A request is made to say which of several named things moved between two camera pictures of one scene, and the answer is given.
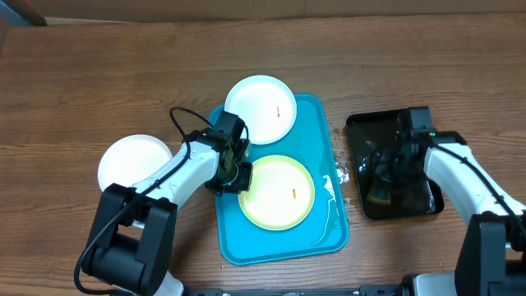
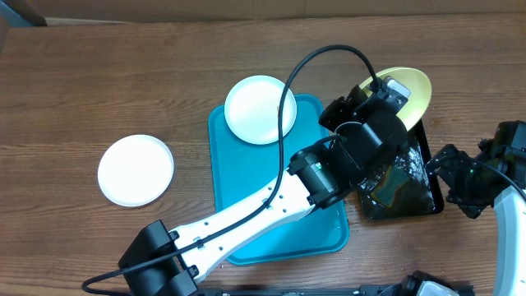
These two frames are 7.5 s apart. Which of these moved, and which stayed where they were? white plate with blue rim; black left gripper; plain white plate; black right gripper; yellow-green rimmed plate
Moved: black left gripper; yellow-green rimmed plate; black right gripper
Stayed: plain white plate; white plate with blue rim
